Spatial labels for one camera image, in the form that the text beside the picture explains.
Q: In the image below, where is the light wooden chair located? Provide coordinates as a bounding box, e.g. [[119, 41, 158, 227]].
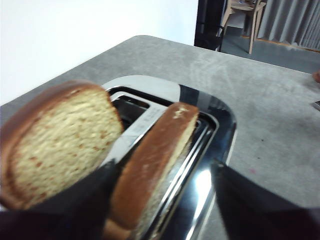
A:
[[221, 0, 267, 55]]

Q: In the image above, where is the black stand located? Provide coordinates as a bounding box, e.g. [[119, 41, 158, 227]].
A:
[[194, 0, 227, 52]]

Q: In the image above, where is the bread slice with white-flecked crust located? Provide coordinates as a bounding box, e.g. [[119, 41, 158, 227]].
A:
[[103, 101, 200, 240]]

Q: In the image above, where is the cream toaster with chrome top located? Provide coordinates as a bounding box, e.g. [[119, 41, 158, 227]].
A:
[[99, 74, 238, 240]]

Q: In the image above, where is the grey curtain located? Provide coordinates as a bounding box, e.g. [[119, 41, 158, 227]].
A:
[[257, 0, 320, 50]]

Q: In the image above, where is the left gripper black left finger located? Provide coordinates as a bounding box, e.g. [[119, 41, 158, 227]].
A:
[[0, 159, 122, 240]]

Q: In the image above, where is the toasted bread slice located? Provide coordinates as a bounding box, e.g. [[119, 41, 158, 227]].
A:
[[0, 79, 125, 211]]

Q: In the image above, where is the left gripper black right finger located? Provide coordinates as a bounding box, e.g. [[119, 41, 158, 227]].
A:
[[211, 163, 320, 240]]

